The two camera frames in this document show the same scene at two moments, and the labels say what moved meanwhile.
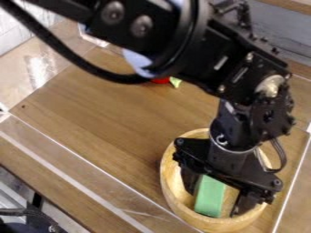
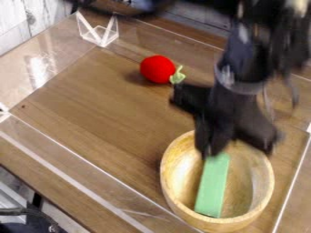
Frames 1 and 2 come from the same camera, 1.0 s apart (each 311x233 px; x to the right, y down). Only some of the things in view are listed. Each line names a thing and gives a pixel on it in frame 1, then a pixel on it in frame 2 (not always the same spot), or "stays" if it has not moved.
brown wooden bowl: x=181 y=198 stays
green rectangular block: x=209 y=195 stays
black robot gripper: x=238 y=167 -> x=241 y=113
